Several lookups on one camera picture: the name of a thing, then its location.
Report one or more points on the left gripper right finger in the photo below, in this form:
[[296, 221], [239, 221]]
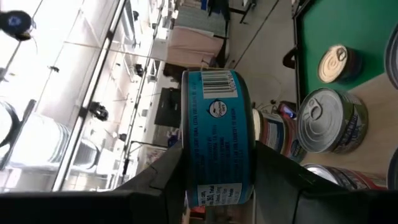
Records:
[[311, 205]]

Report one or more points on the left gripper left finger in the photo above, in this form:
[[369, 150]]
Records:
[[124, 205]]

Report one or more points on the red label can silver lid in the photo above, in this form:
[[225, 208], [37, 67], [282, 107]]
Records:
[[321, 172], [370, 182]]

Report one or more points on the green label can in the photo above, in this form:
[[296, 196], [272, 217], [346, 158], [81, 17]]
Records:
[[342, 124]]

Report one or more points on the plain grey lid can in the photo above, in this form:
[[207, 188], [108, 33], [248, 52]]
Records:
[[393, 59]]

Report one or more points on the wooden board tray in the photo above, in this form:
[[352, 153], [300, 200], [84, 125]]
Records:
[[379, 130]]

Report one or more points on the black monitor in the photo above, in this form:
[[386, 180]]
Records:
[[168, 107]]

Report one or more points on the black overhead gantry bar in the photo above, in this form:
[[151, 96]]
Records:
[[94, 84]]

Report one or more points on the pink cloth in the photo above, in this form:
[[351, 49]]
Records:
[[192, 46]]

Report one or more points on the green table mat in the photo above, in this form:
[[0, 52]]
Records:
[[342, 25]]

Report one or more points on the grey cloth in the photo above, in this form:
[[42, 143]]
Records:
[[202, 18]]

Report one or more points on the black overhead camera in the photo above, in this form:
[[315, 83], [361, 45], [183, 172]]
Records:
[[99, 111]]

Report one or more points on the black aluminium table frame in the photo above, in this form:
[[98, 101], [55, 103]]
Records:
[[297, 77]]

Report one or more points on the small black ceiling camera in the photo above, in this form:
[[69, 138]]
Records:
[[139, 70]]

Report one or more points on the black dome camera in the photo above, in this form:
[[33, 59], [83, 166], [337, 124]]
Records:
[[15, 25]]

